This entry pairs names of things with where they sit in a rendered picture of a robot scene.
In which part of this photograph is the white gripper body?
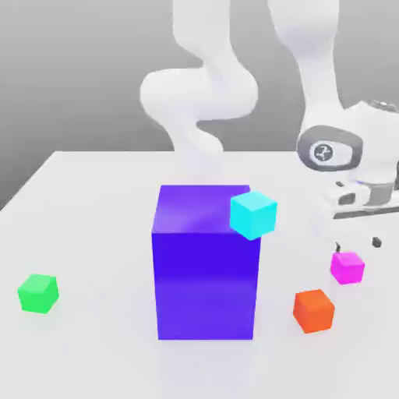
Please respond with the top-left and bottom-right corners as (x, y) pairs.
(313, 203), (399, 242)

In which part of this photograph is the small magenta cube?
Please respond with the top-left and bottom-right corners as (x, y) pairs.
(330, 251), (365, 286)

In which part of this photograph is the small orange cube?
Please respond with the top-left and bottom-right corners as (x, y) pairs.
(292, 288), (336, 334)

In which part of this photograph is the small cyan cube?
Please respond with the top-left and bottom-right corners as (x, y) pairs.
(229, 190), (278, 242)

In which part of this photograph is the small green cube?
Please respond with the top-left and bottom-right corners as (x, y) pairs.
(16, 273), (60, 315)

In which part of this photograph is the large purple box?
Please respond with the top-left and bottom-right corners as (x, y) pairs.
(150, 184), (262, 341)

